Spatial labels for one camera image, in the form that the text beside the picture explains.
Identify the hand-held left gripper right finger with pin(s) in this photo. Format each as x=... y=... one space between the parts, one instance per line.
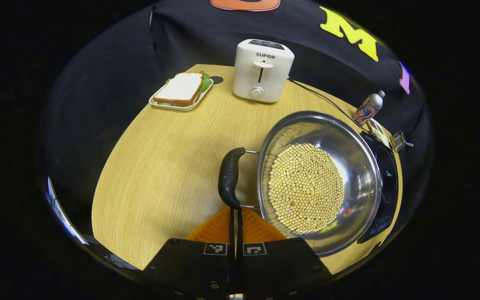
x=281 y=266

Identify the pale green tray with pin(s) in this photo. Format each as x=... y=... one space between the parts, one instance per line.
x=183 y=108

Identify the pile of soybeans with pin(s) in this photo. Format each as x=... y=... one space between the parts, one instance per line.
x=306 y=187

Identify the white toaster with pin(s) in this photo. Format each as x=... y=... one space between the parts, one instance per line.
x=263 y=83

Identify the silver printed drink bottle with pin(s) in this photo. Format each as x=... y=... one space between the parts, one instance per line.
x=368 y=109

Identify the white divided bean dish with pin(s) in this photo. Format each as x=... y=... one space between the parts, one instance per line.
x=379 y=131

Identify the sandwich with lettuce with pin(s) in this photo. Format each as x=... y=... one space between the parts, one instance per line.
x=179 y=88

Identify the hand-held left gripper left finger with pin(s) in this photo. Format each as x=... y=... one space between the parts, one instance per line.
x=190 y=266

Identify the black induction cooktop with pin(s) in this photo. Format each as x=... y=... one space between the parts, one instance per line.
x=388 y=183

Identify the black table grommet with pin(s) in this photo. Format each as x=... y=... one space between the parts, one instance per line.
x=216 y=80

